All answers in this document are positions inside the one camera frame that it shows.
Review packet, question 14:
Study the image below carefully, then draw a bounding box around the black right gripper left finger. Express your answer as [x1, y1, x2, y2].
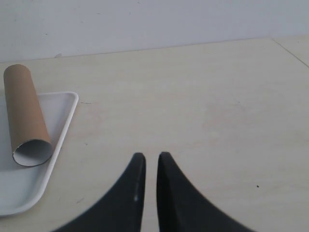
[56, 153, 146, 232]

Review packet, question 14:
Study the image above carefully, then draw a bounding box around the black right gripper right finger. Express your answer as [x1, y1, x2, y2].
[156, 152, 250, 232]

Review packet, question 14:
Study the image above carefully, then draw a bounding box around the brown cardboard tube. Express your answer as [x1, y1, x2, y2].
[3, 64, 53, 167]

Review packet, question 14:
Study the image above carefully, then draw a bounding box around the white rectangular plastic tray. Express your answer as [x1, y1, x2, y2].
[0, 91, 79, 217]

